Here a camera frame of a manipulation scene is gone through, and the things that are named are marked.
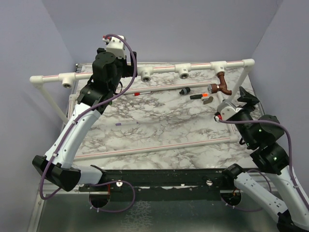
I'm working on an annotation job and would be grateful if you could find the brown plastic faucet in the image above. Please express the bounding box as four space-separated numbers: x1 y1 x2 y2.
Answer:
208 72 232 96

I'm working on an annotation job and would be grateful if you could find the white PVC pipe frame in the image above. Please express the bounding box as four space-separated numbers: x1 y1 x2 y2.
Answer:
29 58 255 160

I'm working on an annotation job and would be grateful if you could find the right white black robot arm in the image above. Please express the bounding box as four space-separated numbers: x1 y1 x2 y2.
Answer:
216 87 309 232

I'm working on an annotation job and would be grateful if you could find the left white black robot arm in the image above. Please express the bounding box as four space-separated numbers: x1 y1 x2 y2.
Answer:
32 49 137 193

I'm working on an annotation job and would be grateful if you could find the red capped white marker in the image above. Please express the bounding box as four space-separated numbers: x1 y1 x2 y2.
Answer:
133 91 152 96

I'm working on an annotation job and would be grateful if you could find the black orange tool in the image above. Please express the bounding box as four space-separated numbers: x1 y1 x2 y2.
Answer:
190 93 208 100

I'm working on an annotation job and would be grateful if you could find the purple capped white marker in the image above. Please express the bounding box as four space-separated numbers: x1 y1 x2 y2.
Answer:
115 121 138 126

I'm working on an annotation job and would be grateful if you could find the small black round fitting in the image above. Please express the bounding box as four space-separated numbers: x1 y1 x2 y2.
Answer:
179 87 191 95

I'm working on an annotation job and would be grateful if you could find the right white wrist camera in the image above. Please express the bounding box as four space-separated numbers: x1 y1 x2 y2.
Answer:
214 100 242 122

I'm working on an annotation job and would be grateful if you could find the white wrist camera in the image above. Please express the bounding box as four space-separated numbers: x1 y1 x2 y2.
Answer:
214 100 242 122
102 35 126 59

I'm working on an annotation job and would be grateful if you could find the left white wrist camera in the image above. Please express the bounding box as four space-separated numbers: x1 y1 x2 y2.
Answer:
102 35 126 59

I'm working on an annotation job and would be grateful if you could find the grey metal bracket piece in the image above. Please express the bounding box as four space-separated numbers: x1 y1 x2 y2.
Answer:
203 96 213 104

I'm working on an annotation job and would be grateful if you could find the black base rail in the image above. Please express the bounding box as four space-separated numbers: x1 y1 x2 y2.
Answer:
79 164 246 202

